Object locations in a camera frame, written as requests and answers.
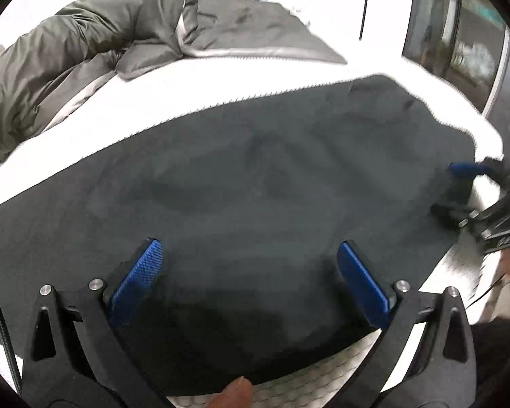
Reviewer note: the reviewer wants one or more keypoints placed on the black pants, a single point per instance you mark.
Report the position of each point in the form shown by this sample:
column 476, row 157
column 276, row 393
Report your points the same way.
column 259, row 170

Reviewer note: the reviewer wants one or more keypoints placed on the grey duvet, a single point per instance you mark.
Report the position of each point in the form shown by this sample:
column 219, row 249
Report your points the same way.
column 89, row 34

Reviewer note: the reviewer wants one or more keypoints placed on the person's right forearm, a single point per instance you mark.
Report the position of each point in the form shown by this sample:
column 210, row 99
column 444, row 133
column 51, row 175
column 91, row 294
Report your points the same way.
column 505, row 357

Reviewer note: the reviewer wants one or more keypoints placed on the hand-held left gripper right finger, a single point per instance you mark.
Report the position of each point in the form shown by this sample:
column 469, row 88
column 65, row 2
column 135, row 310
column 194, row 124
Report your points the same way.
column 363, row 284

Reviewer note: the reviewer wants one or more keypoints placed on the bed with honeycomb cover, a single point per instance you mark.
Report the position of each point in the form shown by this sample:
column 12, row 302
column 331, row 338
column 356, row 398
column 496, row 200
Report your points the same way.
column 280, row 76

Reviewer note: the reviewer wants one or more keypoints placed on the white wardrobe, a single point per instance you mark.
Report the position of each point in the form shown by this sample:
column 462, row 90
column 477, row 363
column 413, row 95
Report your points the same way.
column 386, row 17

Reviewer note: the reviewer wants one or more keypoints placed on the person's left hand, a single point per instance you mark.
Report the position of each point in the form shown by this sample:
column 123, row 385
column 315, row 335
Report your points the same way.
column 231, row 395

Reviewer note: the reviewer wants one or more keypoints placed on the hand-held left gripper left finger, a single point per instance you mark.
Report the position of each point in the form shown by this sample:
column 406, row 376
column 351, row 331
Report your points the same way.
column 136, row 284

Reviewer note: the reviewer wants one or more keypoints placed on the dark glass cabinet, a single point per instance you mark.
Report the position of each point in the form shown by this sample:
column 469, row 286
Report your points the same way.
column 459, row 34

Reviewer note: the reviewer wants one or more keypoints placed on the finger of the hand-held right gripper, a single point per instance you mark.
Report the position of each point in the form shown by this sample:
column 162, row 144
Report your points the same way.
column 469, row 169
column 454, row 214

